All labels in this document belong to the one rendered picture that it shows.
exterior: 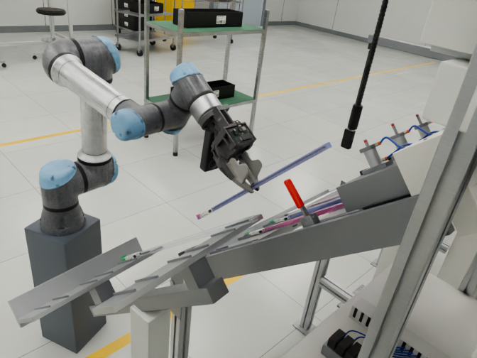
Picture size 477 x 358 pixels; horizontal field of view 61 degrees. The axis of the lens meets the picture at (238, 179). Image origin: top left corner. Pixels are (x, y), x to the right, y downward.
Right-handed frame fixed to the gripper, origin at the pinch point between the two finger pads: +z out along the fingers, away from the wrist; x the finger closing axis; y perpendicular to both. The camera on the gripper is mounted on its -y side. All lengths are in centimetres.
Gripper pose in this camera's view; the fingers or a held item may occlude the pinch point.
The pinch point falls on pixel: (250, 188)
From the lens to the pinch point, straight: 96.3
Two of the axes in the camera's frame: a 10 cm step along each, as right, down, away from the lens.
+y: 4.6, -5.2, -7.2
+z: 5.2, 8.2, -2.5
